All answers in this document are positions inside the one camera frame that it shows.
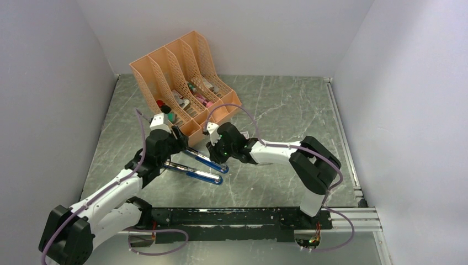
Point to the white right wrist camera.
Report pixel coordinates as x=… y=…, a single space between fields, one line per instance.
x=212 y=128

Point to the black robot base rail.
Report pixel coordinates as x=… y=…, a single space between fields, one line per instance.
x=219 y=224

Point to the red round item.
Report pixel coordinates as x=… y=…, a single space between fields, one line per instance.
x=160 y=103

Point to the grey white item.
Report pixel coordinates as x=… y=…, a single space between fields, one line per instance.
x=210 y=86

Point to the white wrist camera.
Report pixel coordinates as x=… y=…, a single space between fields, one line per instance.
x=212 y=128
x=160 y=122

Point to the blue metal stapler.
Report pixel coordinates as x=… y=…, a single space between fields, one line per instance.
x=211 y=172

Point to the grey white stapler remover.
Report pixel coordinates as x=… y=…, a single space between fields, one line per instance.
x=182 y=102

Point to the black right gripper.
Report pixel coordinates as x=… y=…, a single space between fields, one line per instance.
x=214 y=154

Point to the green round item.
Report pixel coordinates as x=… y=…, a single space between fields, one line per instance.
x=172 y=117

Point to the green capped marker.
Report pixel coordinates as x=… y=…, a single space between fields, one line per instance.
x=191 y=87

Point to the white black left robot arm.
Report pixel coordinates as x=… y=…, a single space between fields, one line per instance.
x=72 y=233

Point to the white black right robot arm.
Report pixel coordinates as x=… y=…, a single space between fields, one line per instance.
x=315 y=165

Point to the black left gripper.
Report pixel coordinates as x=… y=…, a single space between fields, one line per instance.
x=181 y=143

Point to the black round item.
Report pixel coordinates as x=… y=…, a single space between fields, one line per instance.
x=165 y=109

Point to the pink marker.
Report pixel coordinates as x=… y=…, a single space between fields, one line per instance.
x=204 y=101

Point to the orange plastic file organizer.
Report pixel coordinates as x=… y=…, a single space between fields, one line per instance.
x=171 y=67

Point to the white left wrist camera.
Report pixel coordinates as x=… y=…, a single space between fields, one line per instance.
x=160 y=122

